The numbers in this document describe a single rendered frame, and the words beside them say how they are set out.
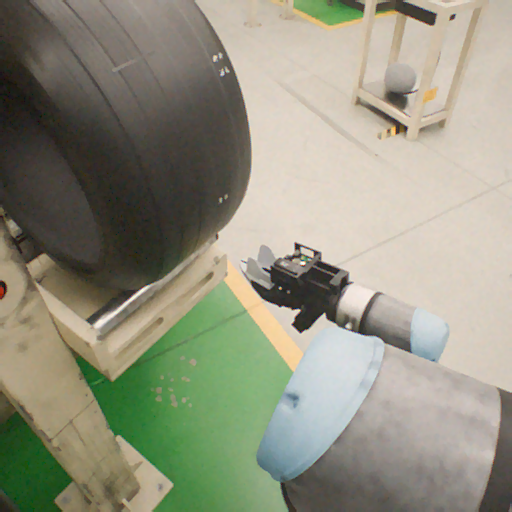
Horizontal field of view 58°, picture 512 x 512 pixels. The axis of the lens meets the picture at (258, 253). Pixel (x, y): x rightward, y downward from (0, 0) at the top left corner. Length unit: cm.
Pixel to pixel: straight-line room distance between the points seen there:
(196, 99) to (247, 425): 132
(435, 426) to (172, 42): 56
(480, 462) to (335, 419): 8
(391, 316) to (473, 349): 145
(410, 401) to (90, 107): 49
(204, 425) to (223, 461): 15
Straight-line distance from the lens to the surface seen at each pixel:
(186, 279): 102
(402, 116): 322
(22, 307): 88
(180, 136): 66
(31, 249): 111
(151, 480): 173
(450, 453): 31
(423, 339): 67
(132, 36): 67
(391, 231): 248
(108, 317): 92
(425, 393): 31
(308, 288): 74
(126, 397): 189
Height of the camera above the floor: 162
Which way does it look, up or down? 45 degrees down
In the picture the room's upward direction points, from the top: straight up
